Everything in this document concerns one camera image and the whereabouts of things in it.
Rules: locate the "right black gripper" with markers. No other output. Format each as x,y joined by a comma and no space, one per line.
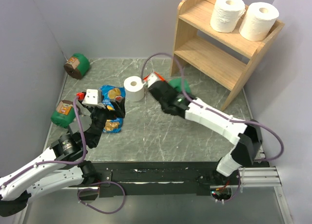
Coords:
176,92

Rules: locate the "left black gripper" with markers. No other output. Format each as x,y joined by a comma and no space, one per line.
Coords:
111,114

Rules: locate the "green roll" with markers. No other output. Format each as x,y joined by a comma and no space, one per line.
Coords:
77,66
180,88
64,114

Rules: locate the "white paper roll front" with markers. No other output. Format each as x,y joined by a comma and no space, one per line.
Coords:
226,14

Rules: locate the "white paper roll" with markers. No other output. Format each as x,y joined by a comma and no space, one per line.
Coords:
134,88
226,14
258,21

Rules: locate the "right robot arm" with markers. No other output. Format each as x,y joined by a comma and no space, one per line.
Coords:
246,138

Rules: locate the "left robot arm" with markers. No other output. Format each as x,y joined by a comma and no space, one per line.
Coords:
61,165

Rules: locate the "wooden two-tier shelf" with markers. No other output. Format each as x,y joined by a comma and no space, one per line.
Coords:
231,73

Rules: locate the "blue chips bag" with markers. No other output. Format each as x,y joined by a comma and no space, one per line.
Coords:
110,93

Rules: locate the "orange razor box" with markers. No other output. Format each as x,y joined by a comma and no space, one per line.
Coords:
157,74

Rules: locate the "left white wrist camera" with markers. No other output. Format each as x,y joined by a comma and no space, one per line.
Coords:
93,98

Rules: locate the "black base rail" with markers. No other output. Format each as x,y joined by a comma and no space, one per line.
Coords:
157,178

